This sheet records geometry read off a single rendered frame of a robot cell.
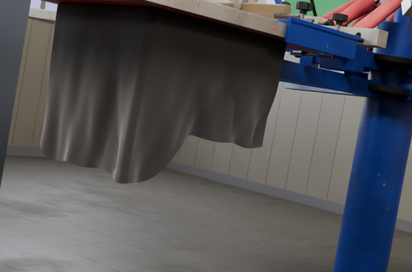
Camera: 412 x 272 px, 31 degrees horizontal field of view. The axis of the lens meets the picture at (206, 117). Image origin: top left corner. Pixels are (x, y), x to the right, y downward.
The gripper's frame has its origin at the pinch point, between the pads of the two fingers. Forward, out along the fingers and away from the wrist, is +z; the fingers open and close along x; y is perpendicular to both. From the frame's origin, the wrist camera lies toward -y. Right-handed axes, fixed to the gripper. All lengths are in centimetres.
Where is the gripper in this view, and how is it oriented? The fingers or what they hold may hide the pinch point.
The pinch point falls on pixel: (244, 10)
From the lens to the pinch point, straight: 226.9
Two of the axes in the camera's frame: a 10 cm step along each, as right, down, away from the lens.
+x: -7.3, -1.0, -6.7
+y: -6.6, -1.4, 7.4
